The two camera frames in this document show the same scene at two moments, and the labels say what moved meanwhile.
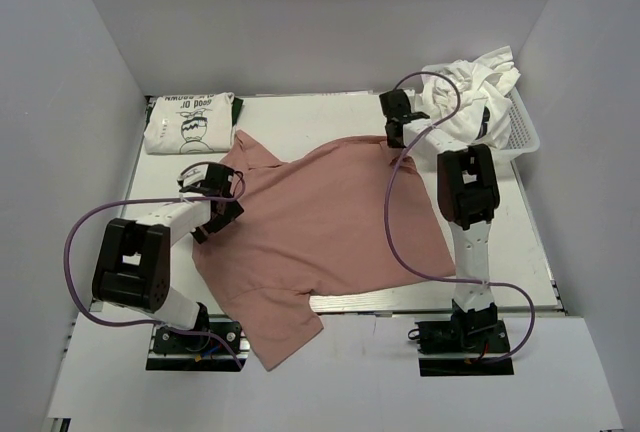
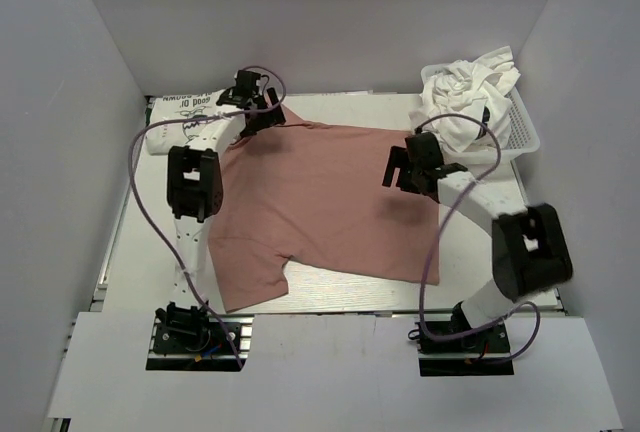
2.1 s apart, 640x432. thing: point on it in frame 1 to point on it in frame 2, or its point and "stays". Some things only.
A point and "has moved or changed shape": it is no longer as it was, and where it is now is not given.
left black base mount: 220,346 stays
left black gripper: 220,219 to 263,115
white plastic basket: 523,137 stays
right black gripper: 394,133 to 404,172
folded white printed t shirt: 197,123 stays
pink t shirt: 309,225 has moved or changed shape
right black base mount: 480,351 stays
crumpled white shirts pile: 452,96 stays
